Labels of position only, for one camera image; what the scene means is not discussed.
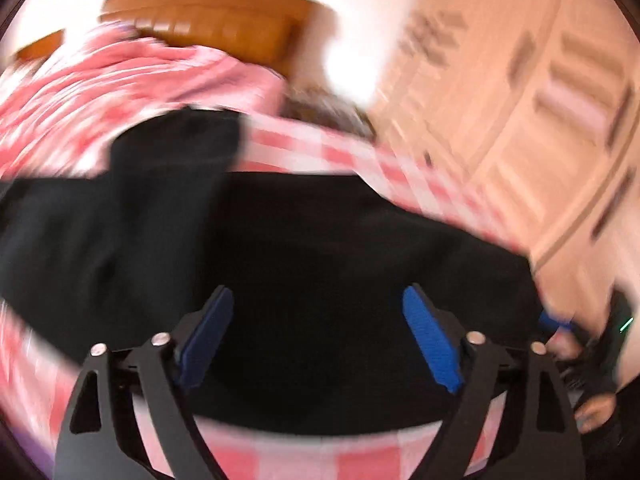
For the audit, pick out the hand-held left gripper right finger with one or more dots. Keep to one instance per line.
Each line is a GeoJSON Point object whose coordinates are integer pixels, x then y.
{"type": "Point", "coordinates": [430, 332]}

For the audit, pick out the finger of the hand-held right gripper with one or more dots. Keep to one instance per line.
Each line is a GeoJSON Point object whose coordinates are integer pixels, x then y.
{"type": "Point", "coordinates": [555, 321]}

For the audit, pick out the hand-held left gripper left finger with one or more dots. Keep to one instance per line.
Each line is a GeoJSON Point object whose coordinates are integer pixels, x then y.
{"type": "Point", "coordinates": [207, 332]}

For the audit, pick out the black pants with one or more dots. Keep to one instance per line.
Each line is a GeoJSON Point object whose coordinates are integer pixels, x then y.
{"type": "Point", "coordinates": [300, 240]}

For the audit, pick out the person's right hand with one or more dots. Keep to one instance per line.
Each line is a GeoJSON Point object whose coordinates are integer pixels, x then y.
{"type": "Point", "coordinates": [597, 412]}

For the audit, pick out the light wooden wardrobe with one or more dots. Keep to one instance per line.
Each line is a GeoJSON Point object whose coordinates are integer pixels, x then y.
{"type": "Point", "coordinates": [550, 110]}

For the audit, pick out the pink checkered bed sheet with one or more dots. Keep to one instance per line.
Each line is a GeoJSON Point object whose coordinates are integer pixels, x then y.
{"type": "Point", "coordinates": [310, 145]}

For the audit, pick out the nightstand with floral cloth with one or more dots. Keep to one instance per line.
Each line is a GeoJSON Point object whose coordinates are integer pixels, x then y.
{"type": "Point", "coordinates": [325, 115]}

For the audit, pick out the pink quilt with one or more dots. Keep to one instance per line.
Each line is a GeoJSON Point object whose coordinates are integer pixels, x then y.
{"type": "Point", "coordinates": [100, 85]}

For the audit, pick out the wooden bed headboard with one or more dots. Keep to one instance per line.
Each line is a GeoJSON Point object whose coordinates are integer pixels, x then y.
{"type": "Point", "coordinates": [225, 20]}

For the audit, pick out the brown wooden nightstand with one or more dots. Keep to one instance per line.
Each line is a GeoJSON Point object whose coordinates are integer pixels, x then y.
{"type": "Point", "coordinates": [42, 45]}

